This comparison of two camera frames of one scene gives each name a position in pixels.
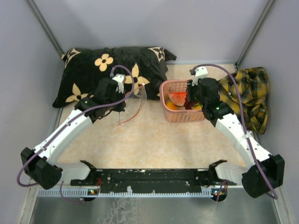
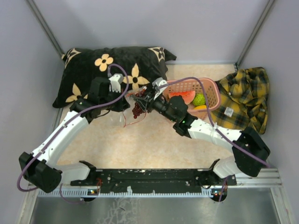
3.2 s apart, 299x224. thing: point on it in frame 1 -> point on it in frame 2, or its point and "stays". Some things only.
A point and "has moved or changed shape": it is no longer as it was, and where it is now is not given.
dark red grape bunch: x=188 y=105 -> x=137 y=110
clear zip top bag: x=133 y=103 has moved or changed shape
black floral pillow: x=84 y=67 stays
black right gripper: x=190 y=88 -> x=147 y=101
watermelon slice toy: x=178 y=98 stays
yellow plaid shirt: x=255 y=84 stays
